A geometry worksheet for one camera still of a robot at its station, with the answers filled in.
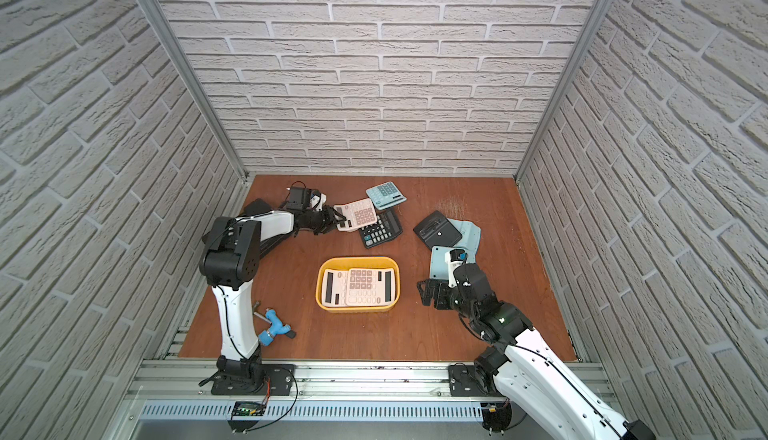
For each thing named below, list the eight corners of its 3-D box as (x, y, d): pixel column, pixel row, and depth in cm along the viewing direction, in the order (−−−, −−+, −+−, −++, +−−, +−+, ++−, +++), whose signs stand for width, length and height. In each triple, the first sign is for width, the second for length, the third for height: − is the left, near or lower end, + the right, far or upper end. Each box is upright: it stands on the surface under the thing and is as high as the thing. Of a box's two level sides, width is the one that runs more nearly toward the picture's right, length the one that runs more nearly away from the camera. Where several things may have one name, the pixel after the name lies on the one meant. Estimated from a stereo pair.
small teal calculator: (381, 215, 110) (380, 210, 107) (366, 193, 117) (366, 187, 114) (407, 204, 113) (407, 199, 111) (391, 183, 120) (391, 177, 118)
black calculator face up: (367, 249, 99) (366, 245, 97) (353, 224, 106) (352, 219, 104) (410, 230, 105) (410, 225, 103) (394, 207, 111) (395, 202, 109)
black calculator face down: (438, 257, 98) (440, 251, 95) (412, 231, 104) (413, 225, 101) (461, 239, 102) (463, 233, 99) (435, 216, 109) (436, 209, 105)
